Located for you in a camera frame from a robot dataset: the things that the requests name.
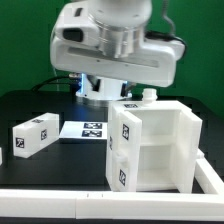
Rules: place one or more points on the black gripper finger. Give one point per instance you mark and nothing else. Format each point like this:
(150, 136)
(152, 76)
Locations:
(95, 82)
(127, 87)

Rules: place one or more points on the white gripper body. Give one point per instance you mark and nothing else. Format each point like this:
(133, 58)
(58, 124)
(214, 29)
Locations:
(153, 63)

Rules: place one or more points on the white door panel with knob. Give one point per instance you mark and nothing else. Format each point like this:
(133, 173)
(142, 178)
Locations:
(126, 151)

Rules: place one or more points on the white door panel with pegs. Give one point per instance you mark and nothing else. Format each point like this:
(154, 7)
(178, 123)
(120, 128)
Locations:
(185, 151)

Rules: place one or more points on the white cabinet body box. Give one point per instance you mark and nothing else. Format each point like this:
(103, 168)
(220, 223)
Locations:
(158, 136)

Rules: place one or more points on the white cabinet top block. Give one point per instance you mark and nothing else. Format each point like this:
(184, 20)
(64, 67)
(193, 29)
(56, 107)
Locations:
(33, 135)

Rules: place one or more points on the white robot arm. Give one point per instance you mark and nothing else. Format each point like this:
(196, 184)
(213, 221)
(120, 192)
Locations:
(106, 43)

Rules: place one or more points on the white marker base sheet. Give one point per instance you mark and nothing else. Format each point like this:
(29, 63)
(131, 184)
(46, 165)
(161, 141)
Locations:
(83, 130)

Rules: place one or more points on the white part at left edge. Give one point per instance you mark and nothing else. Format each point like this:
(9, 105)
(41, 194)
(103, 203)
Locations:
(0, 156)

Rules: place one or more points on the white L-shaped fence frame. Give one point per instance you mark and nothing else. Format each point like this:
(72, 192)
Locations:
(207, 206)

